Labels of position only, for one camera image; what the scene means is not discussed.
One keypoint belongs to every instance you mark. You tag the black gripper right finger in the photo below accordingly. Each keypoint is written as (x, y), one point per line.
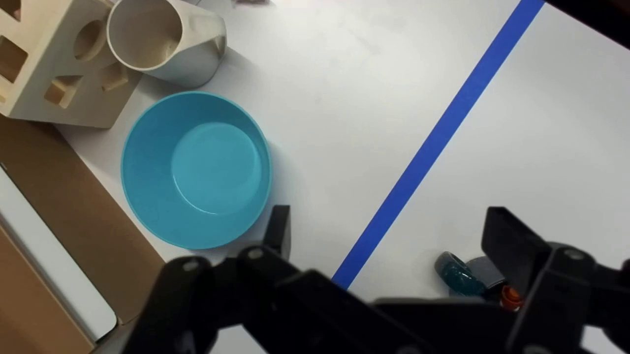
(572, 296)

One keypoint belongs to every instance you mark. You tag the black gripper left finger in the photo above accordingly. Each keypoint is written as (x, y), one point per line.
(263, 308)

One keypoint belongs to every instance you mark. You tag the marker with orange cap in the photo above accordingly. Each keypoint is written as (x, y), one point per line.
(513, 298)

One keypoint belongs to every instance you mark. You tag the white cylindrical cup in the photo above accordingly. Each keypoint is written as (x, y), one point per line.
(164, 40)

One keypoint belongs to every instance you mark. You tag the dark teal speckled mug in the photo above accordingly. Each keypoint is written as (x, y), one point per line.
(460, 276)

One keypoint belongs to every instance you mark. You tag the light blue plastic bowl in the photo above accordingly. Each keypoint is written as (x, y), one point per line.
(198, 170)

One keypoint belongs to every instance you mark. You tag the brown cardboard box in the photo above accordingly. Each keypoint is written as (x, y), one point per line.
(72, 217)

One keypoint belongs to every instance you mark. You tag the blue tape strip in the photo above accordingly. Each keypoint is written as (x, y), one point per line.
(446, 125)

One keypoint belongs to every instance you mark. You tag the white flat panel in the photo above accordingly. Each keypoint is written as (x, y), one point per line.
(52, 263)

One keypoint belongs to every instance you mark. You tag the wooden shape sorter box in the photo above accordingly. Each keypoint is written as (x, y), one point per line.
(52, 72)

